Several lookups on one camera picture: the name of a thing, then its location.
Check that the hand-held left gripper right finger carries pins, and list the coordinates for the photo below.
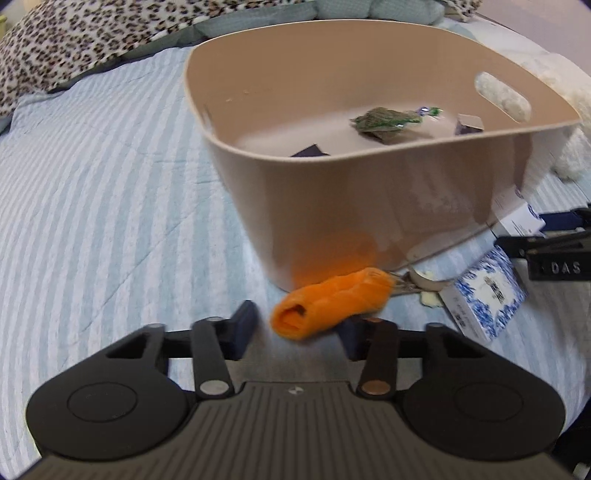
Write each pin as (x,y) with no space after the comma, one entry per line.
(351,338)

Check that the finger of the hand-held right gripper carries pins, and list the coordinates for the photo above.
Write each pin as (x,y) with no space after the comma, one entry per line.
(517,243)
(565,219)

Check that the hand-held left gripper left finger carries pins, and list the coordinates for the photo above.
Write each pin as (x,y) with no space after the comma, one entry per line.
(242,328)

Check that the orange plush pouch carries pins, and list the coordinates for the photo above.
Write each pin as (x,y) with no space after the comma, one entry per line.
(332,300)

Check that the beige plastic basket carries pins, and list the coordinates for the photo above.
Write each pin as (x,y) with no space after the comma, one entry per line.
(369,194)

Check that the white box with blue print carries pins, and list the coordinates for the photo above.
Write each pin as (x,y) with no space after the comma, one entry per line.
(519,221)

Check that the blue white patterned box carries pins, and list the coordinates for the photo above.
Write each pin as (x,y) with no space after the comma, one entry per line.
(487,295)

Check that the small white scrap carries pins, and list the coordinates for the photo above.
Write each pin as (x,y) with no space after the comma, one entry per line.
(430,300)

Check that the cream tape roll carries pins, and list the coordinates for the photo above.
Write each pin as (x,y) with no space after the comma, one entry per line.
(431,282)

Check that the dark small box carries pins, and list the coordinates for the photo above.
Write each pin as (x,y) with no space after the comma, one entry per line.
(470,125)

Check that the white plush toy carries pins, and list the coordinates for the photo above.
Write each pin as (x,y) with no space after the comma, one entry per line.
(575,92)

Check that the green brown toy in tub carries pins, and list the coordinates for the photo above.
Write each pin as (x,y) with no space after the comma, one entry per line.
(385,118)

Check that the blue striped bed sheet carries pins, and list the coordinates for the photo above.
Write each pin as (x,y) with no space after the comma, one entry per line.
(101,207)

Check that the dark flat card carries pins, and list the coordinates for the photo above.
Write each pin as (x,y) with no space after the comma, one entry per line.
(310,151)

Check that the leopard print blanket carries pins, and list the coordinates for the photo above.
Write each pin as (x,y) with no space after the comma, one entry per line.
(69,41)

